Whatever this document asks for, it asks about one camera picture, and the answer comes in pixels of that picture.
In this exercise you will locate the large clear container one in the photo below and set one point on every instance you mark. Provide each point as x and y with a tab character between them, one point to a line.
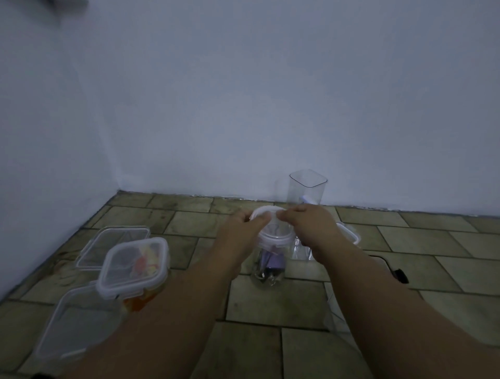
84	255

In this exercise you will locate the round clear jar with clips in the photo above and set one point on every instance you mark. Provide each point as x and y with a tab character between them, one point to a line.
273	254

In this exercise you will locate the large rectangular clear container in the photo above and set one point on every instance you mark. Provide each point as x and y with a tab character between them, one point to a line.
336	316

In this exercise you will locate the black-rimmed clear lid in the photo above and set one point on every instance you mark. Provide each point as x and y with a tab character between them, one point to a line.
400	276

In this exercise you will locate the purple binder clip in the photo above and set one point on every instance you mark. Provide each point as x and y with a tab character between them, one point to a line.
273	261

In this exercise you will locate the pile of black binder clips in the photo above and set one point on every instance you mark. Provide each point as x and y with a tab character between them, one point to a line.
267	276

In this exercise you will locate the person's left forearm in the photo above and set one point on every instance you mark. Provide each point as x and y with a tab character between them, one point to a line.
156	324

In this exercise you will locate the small square clear container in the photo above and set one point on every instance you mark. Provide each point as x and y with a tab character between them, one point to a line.
300	250

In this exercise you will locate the large clear container two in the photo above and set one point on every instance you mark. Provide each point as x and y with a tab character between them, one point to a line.
50	335

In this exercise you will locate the person's right forearm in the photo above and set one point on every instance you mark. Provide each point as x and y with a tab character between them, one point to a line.
390	312

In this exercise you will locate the person's left hand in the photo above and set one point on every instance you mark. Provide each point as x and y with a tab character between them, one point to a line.
238	246

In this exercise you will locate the person's right hand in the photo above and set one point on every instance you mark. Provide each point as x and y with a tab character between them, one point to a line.
316	230

